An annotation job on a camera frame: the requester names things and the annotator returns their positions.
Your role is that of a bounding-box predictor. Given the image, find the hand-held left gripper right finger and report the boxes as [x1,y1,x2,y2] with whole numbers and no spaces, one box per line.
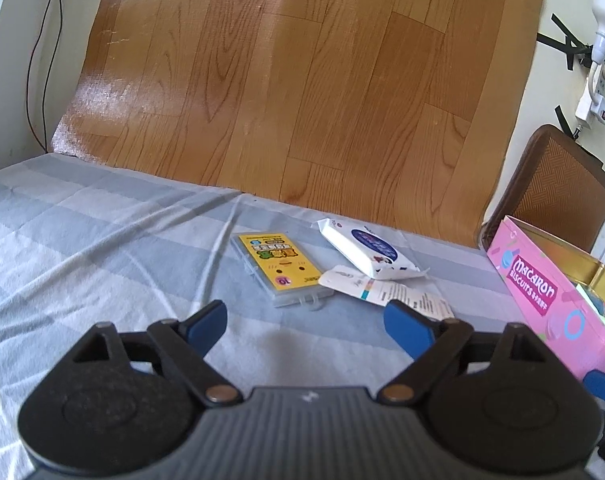
[377,300,550,406]

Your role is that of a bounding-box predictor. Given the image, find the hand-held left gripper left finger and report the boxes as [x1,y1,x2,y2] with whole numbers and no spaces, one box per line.
[67,300,244,407]

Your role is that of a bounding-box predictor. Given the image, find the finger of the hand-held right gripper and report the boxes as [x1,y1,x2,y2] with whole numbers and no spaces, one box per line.
[583,370,605,407]

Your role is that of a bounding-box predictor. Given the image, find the pink biscuit tin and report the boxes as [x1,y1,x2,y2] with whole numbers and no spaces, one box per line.
[486,215,605,382]

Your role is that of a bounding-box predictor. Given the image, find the white paper tag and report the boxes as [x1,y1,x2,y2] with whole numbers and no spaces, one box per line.
[318,264,455,321]

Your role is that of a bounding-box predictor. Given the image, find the white wet wipes packet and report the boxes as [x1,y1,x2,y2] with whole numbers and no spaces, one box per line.
[316,217,429,279]

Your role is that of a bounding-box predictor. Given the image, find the yellow card box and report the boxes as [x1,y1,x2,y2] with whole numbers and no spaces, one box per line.
[231,232,334,312]

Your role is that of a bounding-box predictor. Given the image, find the striped blue bed sheet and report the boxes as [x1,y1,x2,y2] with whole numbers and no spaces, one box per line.
[0,152,605,480]

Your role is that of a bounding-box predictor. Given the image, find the brown woven chair back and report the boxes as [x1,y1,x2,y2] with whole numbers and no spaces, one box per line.
[476,124,605,257]

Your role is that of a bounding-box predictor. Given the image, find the wood pattern vinyl sheet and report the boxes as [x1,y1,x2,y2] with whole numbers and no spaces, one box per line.
[51,0,551,250]

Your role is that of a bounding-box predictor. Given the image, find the white power strip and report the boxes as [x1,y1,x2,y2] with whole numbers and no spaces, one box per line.
[575,60,605,128]

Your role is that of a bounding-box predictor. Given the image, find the black tape strips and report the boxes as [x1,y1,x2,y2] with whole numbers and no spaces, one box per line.
[536,14,594,72]

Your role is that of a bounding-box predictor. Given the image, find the black wall cable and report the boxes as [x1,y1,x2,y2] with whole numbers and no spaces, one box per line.
[25,0,69,154]

